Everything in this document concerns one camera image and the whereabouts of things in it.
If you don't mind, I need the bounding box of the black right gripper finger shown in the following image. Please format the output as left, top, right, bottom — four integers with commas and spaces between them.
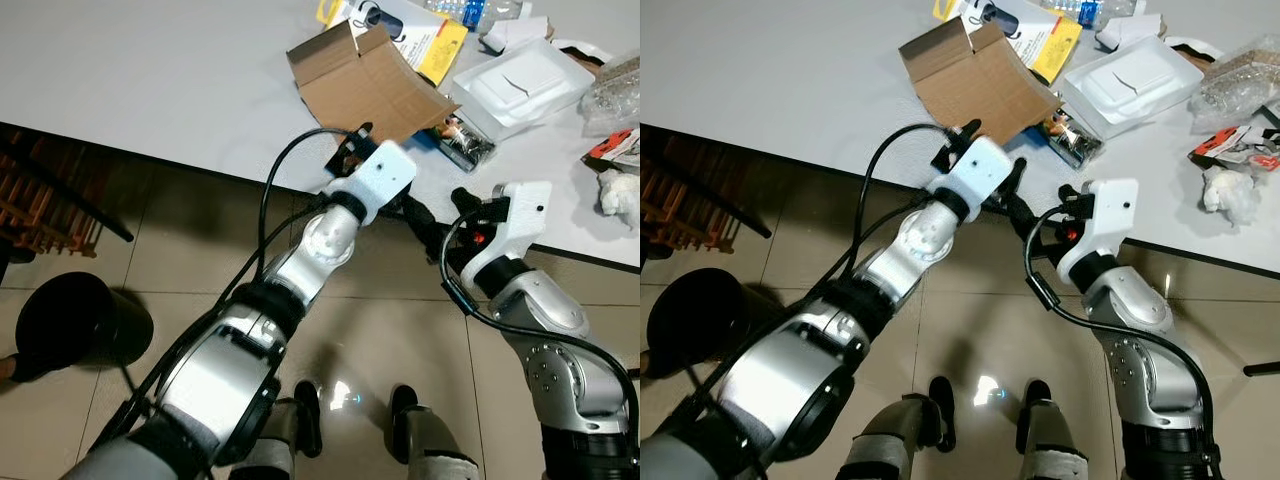
1056, 184, 1099, 223
450, 186, 506, 227

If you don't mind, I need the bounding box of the black rubbish bin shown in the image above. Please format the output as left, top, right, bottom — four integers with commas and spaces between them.
14, 270, 156, 383
645, 267, 771, 379

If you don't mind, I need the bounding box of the colourful snack wrapper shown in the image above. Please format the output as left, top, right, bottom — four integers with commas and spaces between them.
1040, 108, 1106, 169
425, 112, 498, 173

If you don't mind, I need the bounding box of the brown cardboard box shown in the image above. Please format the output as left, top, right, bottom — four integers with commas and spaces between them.
286, 20, 461, 146
898, 18, 1063, 141

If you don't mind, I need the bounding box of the white foam food container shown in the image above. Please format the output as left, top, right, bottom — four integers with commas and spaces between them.
448, 38, 596, 141
1060, 35, 1206, 141

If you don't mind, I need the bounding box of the yellow white product box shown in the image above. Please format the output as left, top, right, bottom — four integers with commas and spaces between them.
933, 0, 1084, 86
316, 0, 469, 88

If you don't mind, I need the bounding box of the white crumpled tissue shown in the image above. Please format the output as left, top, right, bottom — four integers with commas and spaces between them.
597, 168, 641, 229
1203, 165, 1263, 229

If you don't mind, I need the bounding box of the red black wrapper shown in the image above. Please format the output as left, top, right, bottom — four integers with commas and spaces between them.
1188, 122, 1280, 173
583, 128, 641, 173

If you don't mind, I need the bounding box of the white crumpled paper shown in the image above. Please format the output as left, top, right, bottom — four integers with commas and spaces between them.
1095, 12, 1166, 53
480, 17, 551, 56

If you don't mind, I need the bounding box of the clear crumpled plastic packaging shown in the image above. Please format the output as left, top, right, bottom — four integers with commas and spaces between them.
580, 50, 641, 139
1190, 35, 1280, 131

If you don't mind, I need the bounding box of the clear plastic water bottle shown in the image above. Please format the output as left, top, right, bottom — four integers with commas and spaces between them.
1040, 0, 1141, 29
425, 0, 526, 31

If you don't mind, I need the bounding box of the brown white paper wrapper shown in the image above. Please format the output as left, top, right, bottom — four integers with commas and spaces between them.
550, 38, 611, 76
1165, 35, 1226, 73

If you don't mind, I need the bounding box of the brown wooden rack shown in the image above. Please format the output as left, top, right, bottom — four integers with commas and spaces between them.
640, 130, 736, 256
0, 125, 106, 261

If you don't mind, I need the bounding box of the grey robot left leg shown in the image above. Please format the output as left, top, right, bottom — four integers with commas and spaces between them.
840, 375, 956, 480
230, 380, 323, 480

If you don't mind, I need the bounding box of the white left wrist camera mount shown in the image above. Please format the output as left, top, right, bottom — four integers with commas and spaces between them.
325, 140, 418, 226
925, 135, 1014, 226

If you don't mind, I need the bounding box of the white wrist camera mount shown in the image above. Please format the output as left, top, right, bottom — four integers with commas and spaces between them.
925, 135, 1014, 226
460, 182, 553, 291
1058, 178, 1141, 289
325, 140, 418, 226

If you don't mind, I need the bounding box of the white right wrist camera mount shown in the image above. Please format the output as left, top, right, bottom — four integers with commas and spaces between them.
460, 182, 553, 291
1058, 178, 1141, 289

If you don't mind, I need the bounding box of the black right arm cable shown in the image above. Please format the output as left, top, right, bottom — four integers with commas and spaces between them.
1025, 205, 1223, 473
440, 205, 641, 476

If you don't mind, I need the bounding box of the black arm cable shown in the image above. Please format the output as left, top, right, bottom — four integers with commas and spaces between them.
1025, 205, 1223, 473
700, 122, 966, 446
95, 127, 356, 451
440, 205, 641, 476

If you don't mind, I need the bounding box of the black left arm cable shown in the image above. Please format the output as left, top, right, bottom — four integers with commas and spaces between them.
95, 127, 356, 451
700, 122, 966, 446

